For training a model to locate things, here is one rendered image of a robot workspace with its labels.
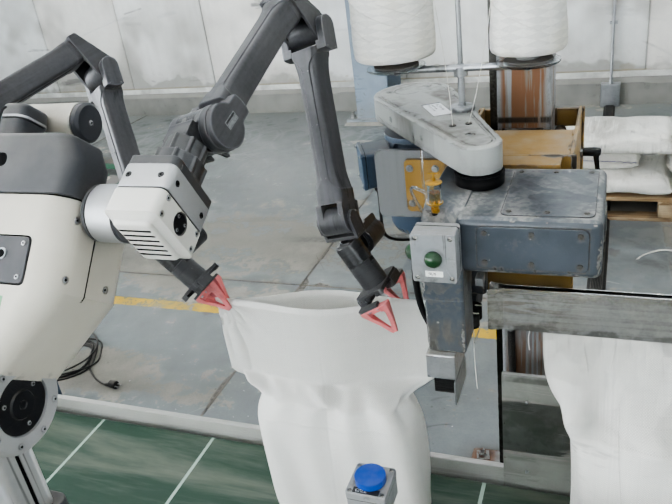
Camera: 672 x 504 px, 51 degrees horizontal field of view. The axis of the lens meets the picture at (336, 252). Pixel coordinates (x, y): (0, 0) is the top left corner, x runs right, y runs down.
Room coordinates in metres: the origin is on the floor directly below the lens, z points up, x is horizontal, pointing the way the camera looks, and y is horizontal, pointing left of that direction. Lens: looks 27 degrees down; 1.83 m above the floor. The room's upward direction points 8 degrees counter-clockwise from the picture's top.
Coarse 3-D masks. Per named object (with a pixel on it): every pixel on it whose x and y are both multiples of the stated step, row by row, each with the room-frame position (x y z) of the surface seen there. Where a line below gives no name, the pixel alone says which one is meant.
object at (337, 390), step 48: (240, 336) 1.40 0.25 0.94; (288, 336) 1.33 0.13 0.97; (336, 336) 1.29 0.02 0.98; (384, 336) 1.29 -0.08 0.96; (288, 384) 1.34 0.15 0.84; (336, 384) 1.30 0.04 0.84; (384, 384) 1.28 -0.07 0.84; (288, 432) 1.29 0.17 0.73; (336, 432) 1.24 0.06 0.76; (384, 432) 1.20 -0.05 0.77; (288, 480) 1.29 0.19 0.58; (336, 480) 1.24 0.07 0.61
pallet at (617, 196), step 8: (616, 192) 3.62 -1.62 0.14; (624, 192) 3.60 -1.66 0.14; (608, 200) 3.57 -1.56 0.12; (616, 200) 3.56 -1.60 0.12; (624, 200) 3.54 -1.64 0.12; (632, 200) 3.52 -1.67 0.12; (640, 200) 3.51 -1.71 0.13; (648, 200) 3.49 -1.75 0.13; (656, 200) 3.48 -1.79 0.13; (664, 200) 3.46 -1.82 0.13; (664, 208) 3.46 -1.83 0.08; (608, 216) 3.58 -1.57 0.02; (616, 216) 3.57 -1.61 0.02; (624, 216) 3.55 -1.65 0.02; (632, 216) 3.54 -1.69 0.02; (640, 216) 3.52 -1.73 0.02; (648, 216) 3.51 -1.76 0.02; (656, 216) 3.49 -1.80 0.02; (664, 216) 3.46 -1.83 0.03
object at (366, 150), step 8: (360, 144) 1.59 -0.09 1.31; (368, 144) 1.59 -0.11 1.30; (376, 144) 1.58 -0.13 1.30; (384, 144) 1.58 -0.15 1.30; (360, 152) 1.54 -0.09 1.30; (368, 152) 1.53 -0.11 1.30; (360, 160) 1.54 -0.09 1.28; (368, 160) 1.52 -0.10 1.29; (360, 168) 1.56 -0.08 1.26; (368, 168) 1.52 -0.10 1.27; (360, 176) 1.60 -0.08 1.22; (368, 176) 1.52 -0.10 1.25; (368, 184) 1.52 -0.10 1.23; (376, 184) 1.52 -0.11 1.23
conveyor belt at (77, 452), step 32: (64, 416) 1.95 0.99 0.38; (32, 448) 1.80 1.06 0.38; (64, 448) 1.78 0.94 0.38; (96, 448) 1.76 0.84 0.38; (128, 448) 1.74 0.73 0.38; (160, 448) 1.72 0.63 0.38; (192, 448) 1.70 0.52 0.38; (224, 448) 1.68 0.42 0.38; (256, 448) 1.66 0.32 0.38; (64, 480) 1.63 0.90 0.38; (96, 480) 1.61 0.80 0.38; (128, 480) 1.60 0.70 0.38; (160, 480) 1.58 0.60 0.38; (192, 480) 1.56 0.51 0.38; (224, 480) 1.54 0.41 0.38; (256, 480) 1.52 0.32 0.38; (448, 480) 1.42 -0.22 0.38
